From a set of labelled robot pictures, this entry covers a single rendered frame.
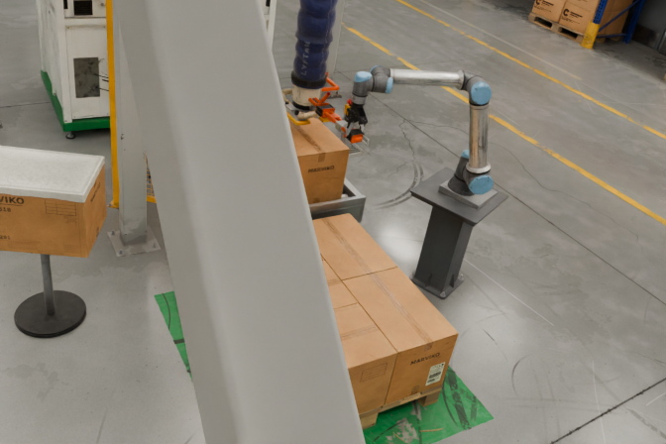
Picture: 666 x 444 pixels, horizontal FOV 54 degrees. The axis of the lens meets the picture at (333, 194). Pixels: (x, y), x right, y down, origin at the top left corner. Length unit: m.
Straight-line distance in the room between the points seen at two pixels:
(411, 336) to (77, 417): 1.77
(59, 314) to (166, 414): 0.99
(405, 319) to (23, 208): 2.06
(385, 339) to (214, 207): 3.22
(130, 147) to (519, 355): 2.83
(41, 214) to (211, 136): 3.37
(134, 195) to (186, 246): 4.30
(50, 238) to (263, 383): 3.46
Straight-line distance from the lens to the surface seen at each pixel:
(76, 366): 4.05
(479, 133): 4.01
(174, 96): 0.31
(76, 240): 3.70
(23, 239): 3.79
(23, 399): 3.94
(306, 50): 4.12
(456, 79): 3.98
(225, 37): 0.33
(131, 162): 4.47
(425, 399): 3.95
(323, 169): 4.27
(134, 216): 4.70
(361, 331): 3.52
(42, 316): 4.33
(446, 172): 4.69
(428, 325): 3.66
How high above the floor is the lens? 2.92
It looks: 31 degrees down
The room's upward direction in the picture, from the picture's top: 10 degrees clockwise
